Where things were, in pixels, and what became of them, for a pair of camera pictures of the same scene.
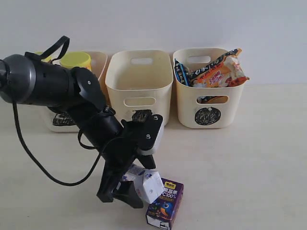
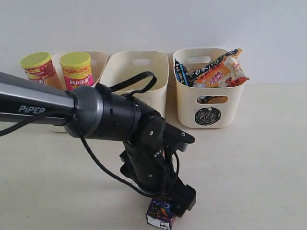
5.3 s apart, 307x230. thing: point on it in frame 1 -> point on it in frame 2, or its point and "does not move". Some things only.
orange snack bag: [225, 71] does not move
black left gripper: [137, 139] -> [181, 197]
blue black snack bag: [181, 73] does not move
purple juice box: [163, 212] does not move
